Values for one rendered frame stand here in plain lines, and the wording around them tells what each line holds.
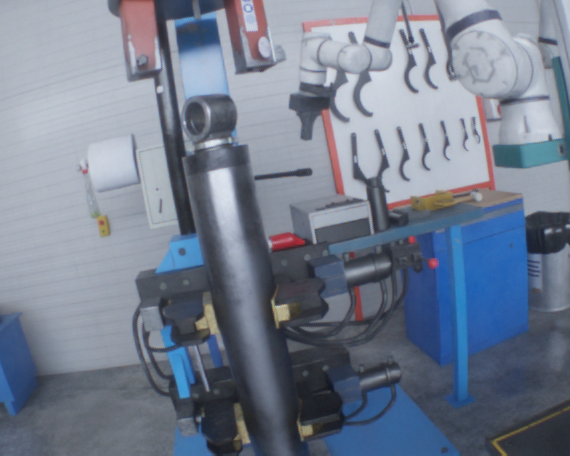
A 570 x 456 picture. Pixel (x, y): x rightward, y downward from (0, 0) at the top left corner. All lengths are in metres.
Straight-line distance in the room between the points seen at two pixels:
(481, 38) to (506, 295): 2.22
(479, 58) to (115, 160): 1.80
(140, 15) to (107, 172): 1.05
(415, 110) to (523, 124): 2.71
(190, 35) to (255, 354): 1.27
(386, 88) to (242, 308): 2.64
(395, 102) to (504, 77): 2.82
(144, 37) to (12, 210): 2.62
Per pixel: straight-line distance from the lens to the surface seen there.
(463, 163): 4.07
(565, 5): 1.22
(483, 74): 1.04
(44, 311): 3.96
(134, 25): 1.52
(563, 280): 3.47
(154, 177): 2.35
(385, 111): 3.77
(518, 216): 2.99
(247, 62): 1.57
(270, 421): 1.69
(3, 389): 3.54
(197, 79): 1.95
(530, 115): 1.21
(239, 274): 1.47
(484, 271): 2.89
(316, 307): 1.55
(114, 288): 3.71
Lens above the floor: 1.43
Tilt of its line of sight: 7 degrees down
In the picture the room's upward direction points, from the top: 11 degrees counter-clockwise
